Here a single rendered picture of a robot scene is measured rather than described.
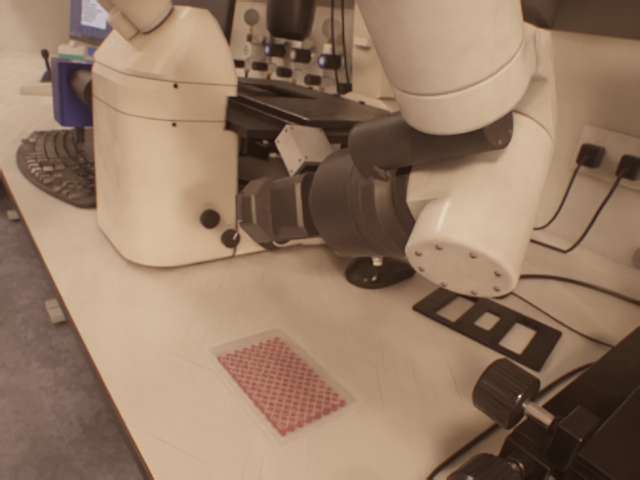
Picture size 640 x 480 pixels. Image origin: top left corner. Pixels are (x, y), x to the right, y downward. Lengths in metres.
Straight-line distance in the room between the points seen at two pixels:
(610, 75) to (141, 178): 0.81
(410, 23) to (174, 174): 0.40
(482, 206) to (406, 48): 0.10
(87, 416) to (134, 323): 1.00
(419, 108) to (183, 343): 0.34
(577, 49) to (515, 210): 0.79
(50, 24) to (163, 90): 2.72
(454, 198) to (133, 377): 0.31
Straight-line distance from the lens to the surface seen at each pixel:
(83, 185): 0.85
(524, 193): 0.28
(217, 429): 0.40
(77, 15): 2.21
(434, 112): 0.23
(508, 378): 0.32
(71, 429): 1.48
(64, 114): 0.77
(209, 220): 0.58
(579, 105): 1.02
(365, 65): 0.81
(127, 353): 0.47
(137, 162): 0.56
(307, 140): 0.43
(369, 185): 0.31
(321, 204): 0.34
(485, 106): 0.23
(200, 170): 0.56
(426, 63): 0.21
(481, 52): 0.21
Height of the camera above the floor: 1.04
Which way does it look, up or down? 23 degrees down
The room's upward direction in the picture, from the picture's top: 9 degrees clockwise
